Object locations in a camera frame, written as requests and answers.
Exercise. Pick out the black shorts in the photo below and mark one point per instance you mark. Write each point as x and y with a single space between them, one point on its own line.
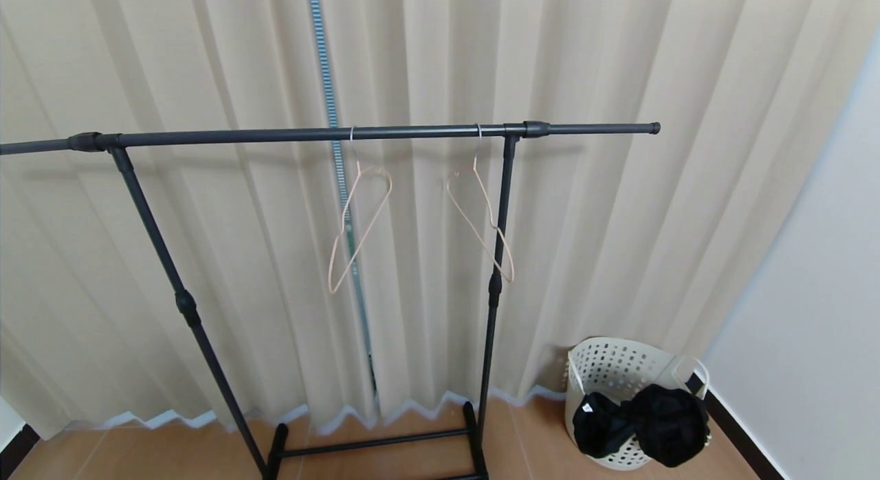
670 425

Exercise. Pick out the pink clothes hanger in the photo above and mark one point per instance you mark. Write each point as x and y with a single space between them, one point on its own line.
476 232
370 225

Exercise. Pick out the white laundry basket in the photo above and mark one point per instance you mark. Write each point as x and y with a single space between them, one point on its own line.
619 370

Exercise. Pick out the black garment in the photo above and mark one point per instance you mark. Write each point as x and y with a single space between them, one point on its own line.
598 425

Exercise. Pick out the beige curtain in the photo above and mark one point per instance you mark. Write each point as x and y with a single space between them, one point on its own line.
619 191

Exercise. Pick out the black clothes rack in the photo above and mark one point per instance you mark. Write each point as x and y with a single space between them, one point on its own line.
275 134

